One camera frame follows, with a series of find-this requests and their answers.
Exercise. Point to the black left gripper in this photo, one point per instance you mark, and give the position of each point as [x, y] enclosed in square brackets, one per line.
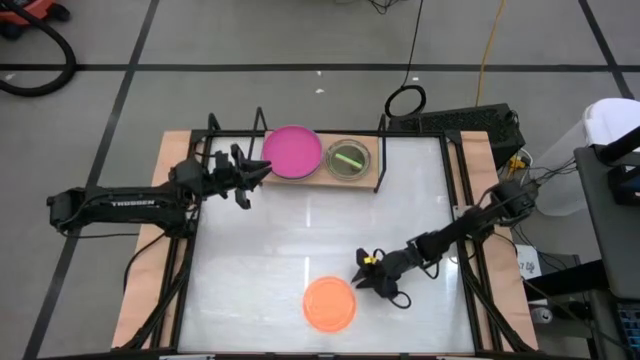
[243, 200]

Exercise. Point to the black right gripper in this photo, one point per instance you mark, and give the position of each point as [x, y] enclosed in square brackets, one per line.
[391, 290]

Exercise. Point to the neon pink translucent plate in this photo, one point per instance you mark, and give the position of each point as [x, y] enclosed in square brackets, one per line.
[292, 150]

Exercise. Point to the teal translucent plate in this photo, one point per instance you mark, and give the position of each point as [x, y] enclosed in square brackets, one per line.
[350, 179]

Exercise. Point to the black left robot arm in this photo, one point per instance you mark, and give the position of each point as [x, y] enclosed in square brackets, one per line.
[125, 204]

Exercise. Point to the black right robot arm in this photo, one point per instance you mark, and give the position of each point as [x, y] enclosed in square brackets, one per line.
[450, 232]

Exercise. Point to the orange translucent plate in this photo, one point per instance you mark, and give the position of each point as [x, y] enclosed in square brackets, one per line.
[329, 305]

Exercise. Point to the white paper box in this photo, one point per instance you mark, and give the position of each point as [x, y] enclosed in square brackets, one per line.
[529, 262]

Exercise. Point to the silver drink can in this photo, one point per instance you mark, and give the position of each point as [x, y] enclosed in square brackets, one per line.
[542, 315]

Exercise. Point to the black perforated computer case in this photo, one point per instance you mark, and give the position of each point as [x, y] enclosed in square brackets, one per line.
[465, 125]

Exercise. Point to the yellow plug connector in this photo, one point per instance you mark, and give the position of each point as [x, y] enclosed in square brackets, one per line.
[515, 163]

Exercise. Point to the clear plastic bag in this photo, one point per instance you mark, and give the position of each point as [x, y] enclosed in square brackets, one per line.
[565, 165]

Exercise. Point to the grey side desk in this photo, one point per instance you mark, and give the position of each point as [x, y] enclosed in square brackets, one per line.
[620, 240]

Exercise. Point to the dark keyboard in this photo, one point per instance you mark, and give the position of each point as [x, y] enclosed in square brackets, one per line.
[631, 327]

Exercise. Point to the black device on desk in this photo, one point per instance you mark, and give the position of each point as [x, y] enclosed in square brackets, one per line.
[625, 185]

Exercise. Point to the orange vacuum cleaner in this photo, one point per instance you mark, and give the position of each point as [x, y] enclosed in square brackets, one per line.
[30, 7]

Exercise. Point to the black slanted bar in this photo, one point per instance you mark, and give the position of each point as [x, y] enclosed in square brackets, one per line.
[620, 145]

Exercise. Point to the white bin lid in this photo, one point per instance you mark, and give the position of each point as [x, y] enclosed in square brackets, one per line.
[615, 120]

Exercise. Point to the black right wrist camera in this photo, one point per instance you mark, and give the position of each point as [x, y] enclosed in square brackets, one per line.
[377, 265]

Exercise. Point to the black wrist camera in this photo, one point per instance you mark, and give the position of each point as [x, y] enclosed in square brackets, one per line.
[377, 265]
[223, 167]

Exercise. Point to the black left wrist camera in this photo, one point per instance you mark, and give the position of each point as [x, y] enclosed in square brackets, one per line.
[223, 167]

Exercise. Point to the black aluminium rig frame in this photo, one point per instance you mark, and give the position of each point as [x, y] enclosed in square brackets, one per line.
[199, 135]

